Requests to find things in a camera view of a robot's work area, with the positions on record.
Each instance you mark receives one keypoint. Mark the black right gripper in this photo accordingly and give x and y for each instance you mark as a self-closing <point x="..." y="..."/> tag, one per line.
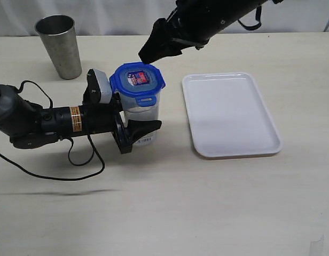
<point x="170" y="36"/>

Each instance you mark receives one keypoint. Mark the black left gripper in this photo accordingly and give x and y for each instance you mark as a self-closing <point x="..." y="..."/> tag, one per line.
<point x="103" y="118"/>

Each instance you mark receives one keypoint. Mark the tall clear plastic container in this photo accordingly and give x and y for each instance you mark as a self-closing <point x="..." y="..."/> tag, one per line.
<point x="141" y="108"/>

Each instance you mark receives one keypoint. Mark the blue plastic container lid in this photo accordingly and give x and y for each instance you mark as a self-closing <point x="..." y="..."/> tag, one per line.
<point x="138" y="84"/>

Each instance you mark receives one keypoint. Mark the stainless steel tumbler cup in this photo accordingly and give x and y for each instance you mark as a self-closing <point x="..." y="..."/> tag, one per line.
<point x="58" y="35"/>

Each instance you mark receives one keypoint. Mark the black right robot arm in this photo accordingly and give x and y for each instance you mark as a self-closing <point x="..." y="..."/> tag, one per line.
<point x="194" y="23"/>

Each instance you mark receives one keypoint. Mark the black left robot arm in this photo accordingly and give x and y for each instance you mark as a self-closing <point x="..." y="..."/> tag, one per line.
<point x="29" y="125"/>

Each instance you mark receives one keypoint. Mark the white rectangular plastic tray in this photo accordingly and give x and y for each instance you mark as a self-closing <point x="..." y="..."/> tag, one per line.
<point x="228" y="116"/>

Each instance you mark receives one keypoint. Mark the white backdrop curtain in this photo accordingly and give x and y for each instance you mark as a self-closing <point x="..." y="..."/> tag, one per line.
<point x="18" y="18"/>

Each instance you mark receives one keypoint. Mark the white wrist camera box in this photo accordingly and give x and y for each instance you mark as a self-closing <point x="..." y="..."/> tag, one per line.
<point x="102" y="91"/>

